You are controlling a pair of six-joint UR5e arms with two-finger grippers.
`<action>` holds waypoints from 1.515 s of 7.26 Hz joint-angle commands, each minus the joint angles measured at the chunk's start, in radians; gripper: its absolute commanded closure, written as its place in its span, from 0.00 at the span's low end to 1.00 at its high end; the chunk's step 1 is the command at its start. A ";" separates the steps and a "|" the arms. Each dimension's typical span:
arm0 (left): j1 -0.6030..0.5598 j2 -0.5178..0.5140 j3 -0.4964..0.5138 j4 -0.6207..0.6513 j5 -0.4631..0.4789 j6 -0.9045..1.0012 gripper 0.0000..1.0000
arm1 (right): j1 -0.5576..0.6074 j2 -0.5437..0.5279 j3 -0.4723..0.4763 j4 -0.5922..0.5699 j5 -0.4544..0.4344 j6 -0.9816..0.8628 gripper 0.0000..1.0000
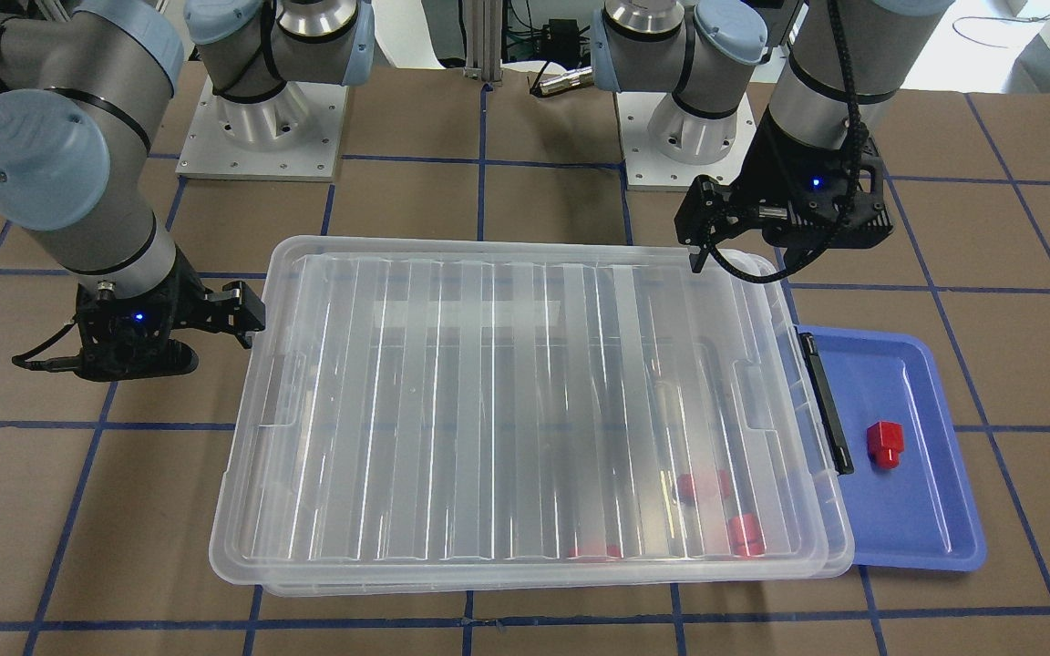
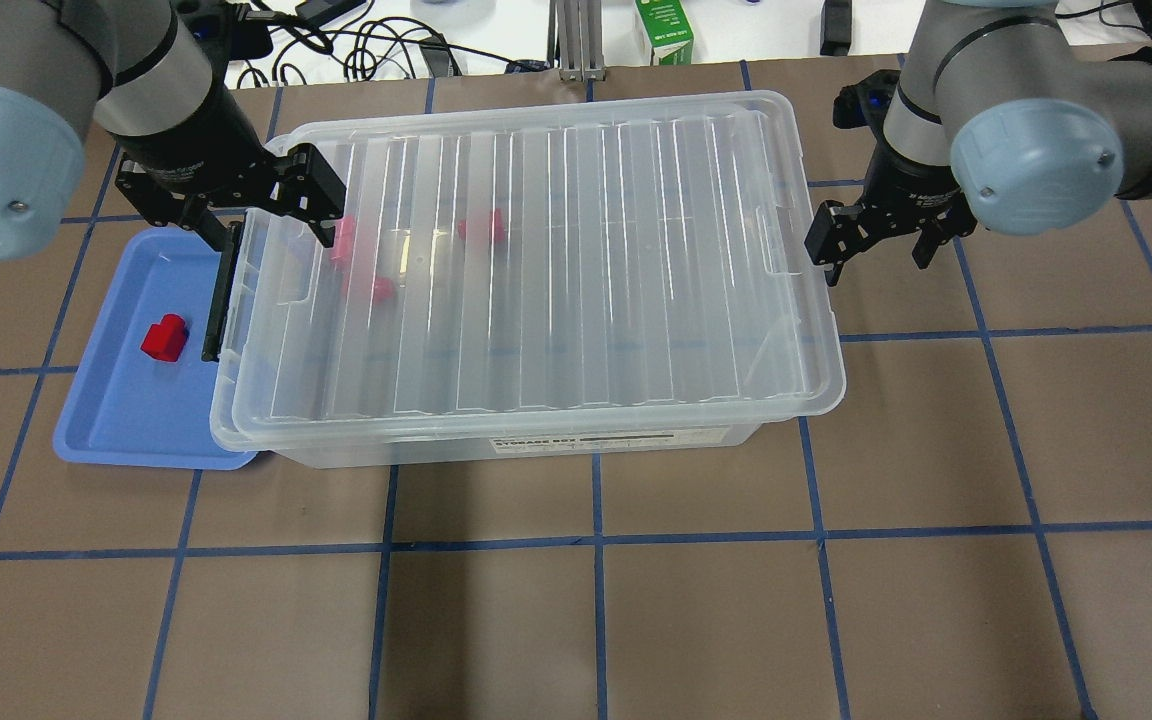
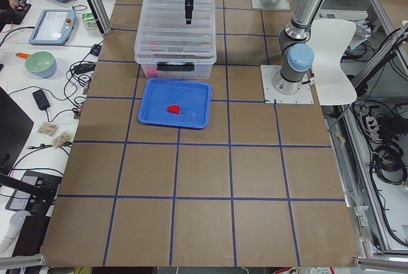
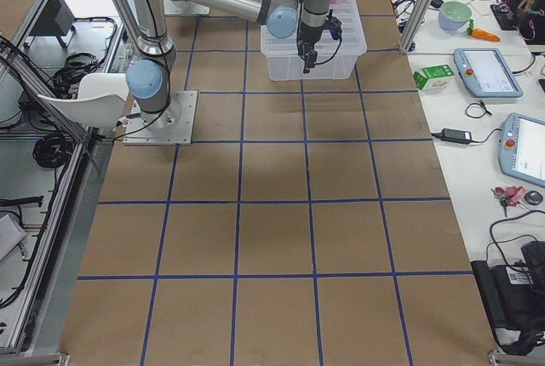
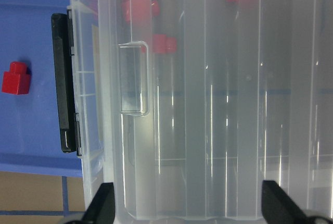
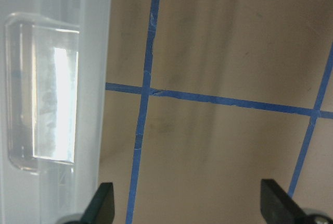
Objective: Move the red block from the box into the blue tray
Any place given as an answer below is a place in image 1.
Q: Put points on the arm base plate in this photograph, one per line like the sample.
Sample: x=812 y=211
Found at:
x=665 y=149
x=293 y=137

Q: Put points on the red block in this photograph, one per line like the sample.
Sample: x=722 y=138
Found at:
x=745 y=535
x=885 y=443
x=704 y=487
x=595 y=552

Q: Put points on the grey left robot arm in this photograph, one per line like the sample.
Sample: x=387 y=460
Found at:
x=848 y=60

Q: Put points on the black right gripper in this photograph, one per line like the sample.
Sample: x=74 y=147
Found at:
x=186 y=290

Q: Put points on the black box latch handle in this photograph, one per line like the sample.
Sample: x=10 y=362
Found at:
x=830 y=417

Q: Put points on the clear plastic storage box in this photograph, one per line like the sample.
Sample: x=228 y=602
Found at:
x=839 y=528

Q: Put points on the aluminium frame post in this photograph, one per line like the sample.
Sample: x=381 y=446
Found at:
x=483 y=32

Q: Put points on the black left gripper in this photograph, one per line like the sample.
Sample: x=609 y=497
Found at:
x=773 y=164

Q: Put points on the clear plastic box lid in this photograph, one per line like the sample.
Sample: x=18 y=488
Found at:
x=507 y=410

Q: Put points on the blue plastic tray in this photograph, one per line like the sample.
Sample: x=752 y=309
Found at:
x=922 y=514

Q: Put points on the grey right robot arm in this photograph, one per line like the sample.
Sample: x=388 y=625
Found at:
x=81 y=101

